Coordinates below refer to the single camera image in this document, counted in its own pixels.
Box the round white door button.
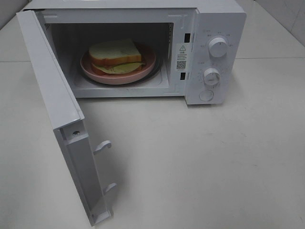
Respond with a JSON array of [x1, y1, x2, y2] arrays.
[[199, 90, 214, 102]]

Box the pink round plate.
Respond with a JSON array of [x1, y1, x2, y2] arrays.
[[80, 43, 157, 85]]

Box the white bread sandwich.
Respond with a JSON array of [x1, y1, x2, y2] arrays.
[[88, 39, 146, 75]]

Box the white microwave door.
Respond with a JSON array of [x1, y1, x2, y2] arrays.
[[17, 10, 117, 226]]

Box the glass microwave turntable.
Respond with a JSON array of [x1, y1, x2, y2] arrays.
[[80, 52, 162, 85]]

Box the lower white timer knob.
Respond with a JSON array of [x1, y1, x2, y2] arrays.
[[203, 68, 221, 86]]

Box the white warning label sticker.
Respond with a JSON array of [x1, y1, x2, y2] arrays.
[[175, 43, 190, 71]]

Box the white microwave oven body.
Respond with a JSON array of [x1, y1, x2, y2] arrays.
[[20, 0, 246, 104]]

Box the upper white power knob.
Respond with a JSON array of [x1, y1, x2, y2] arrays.
[[207, 36, 228, 58]]

